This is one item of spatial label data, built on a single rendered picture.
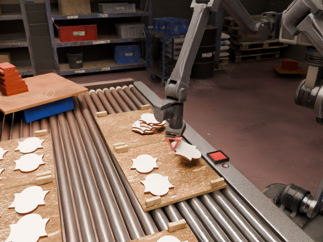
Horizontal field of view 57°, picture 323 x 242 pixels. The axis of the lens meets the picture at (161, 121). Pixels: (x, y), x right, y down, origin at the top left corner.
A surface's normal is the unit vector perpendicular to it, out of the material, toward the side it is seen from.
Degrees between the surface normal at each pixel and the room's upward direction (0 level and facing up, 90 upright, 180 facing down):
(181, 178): 0
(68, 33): 90
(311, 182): 0
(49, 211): 0
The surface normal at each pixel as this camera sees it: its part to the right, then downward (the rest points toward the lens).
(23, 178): 0.00, -0.90
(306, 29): -0.79, 0.23
